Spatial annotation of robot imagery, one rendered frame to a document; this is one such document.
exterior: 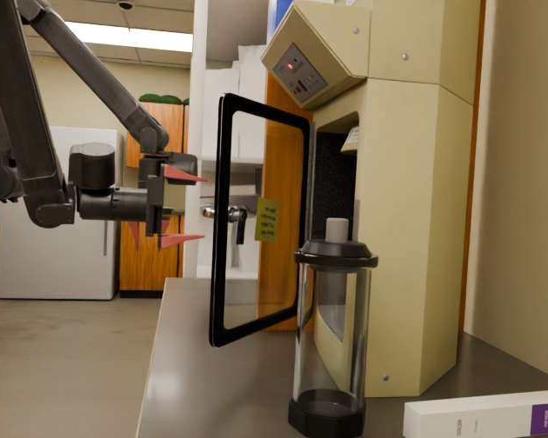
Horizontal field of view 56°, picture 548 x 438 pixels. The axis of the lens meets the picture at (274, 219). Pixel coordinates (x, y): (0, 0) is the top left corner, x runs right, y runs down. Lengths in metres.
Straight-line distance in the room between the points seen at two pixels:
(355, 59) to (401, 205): 0.22
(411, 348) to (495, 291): 0.46
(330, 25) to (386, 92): 0.12
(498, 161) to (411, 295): 0.53
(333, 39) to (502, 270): 0.67
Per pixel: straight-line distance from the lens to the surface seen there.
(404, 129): 0.79
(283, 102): 1.12
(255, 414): 0.74
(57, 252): 5.78
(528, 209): 1.16
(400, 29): 0.81
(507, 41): 1.30
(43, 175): 0.86
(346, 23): 0.79
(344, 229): 0.66
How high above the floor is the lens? 1.24
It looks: 3 degrees down
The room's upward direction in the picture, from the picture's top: 3 degrees clockwise
